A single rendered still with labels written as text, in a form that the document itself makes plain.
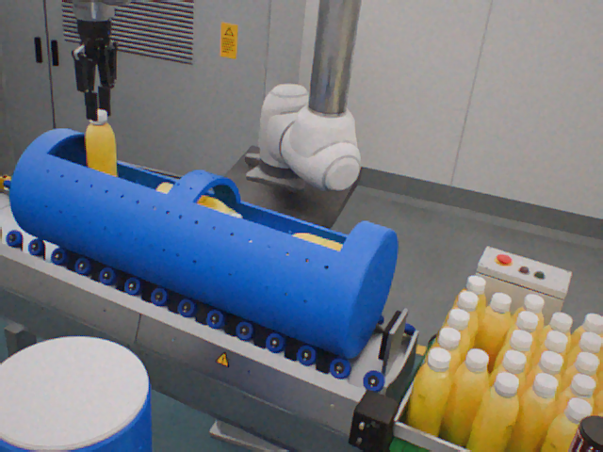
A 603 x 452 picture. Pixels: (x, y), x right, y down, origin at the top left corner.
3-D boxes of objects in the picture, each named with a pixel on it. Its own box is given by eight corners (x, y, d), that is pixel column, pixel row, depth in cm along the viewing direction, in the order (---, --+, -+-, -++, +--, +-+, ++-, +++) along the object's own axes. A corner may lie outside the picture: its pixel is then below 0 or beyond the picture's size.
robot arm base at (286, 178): (258, 151, 215) (259, 135, 212) (324, 167, 209) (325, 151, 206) (232, 175, 201) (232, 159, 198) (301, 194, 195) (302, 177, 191)
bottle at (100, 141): (120, 193, 170) (115, 123, 161) (90, 196, 168) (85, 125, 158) (116, 181, 176) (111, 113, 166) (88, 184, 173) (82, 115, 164)
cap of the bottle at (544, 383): (559, 395, 121) (562, 387, 120) (540, 396, 120) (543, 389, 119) (547, 379, 124) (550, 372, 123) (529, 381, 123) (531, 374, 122)
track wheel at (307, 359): (302, 341, 144) (300, 341, 142) (321, 348, 143) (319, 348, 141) (295, 362, 144) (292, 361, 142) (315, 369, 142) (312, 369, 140)
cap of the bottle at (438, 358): (434, 352, 128) (436, 345, 127) (452, 363, 125) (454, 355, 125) (423, 362, 125) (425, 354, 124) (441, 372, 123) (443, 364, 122)
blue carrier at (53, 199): (94, 206, 189) (85, 112, 174) (388, 311, 160) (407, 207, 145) (17, 255, 167) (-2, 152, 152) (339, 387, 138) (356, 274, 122)
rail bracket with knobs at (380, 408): (363, 420, 136) (370, 381, 131) (396, 433, 134) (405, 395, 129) (343, 452, 128) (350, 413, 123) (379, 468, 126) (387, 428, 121)
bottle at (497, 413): (456, 449, 131) (478, 378, 122) (485, 441, 134) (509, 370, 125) (478, 477, 126) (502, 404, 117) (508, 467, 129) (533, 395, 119)
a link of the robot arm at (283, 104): (297, 140, 210) (301, 72, 198) (326, 167, 197) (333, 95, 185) (250, 149, 204) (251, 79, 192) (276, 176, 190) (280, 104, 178)
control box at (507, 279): (478, 280, 167) (487, 245, 162) (560, 306, 161) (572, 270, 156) (467, 299, 159) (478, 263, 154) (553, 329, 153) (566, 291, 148)
